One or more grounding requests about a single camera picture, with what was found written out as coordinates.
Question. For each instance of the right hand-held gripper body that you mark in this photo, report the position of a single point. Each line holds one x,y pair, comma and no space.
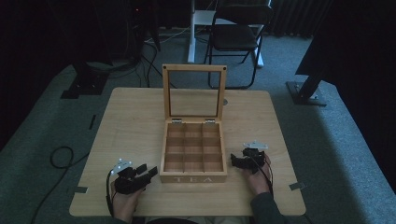
254,157

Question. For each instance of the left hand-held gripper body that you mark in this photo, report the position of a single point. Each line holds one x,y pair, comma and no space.
126,183

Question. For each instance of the wooden tea box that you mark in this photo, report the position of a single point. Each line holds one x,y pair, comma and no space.
193,179

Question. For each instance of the person's left hand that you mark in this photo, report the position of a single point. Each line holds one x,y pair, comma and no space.
124,203

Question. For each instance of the person's right hand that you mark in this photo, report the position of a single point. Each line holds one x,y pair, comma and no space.
260,182

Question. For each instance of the grey tape piece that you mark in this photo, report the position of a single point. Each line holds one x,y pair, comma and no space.
81,189
297,186

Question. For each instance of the black strip on floor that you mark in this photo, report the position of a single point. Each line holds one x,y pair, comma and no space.
92,122

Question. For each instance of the black metal stand with plate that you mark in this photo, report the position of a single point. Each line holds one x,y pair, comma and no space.
306,93

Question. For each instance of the black metal stand base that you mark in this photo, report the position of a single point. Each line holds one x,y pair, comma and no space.
85,84

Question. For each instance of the black folding chair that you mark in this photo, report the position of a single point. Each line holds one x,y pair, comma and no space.
194,25
236,37

